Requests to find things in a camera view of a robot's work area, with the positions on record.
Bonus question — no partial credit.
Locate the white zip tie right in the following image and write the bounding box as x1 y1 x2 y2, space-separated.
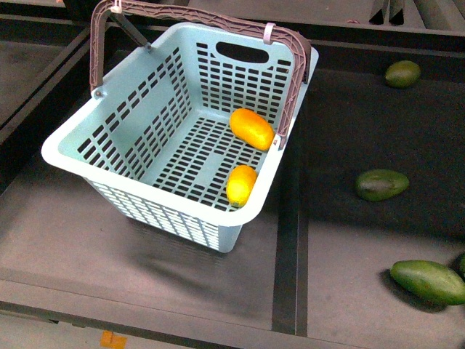
263 23 275 45

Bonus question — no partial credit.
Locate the yellow mango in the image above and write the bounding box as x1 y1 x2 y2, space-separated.
230 108 275 151

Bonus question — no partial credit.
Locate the white zip tie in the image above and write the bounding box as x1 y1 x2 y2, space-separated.
110 0 123 15
263 23 275 45

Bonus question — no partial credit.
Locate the yellow lemon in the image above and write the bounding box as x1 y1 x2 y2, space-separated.
226 165 258 207

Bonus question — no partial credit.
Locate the light blue plastic basket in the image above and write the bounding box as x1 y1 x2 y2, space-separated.
41 22 320 254

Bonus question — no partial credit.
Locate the brown basket handle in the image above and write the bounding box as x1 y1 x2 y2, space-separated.
89 0 312 151

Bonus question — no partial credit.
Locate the black produce display tray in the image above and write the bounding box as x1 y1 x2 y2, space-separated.
1 25 464 348

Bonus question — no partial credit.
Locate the orange floor tape marker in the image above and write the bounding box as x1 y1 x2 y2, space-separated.
100 330 127 349

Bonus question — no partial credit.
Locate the green avocado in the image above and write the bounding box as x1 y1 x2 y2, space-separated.
389 260 464 305
384 60 421 89
355 169 410 202
458 254 465 277

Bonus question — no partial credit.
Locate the white zip tie left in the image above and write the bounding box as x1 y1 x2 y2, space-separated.
110 0 123 15

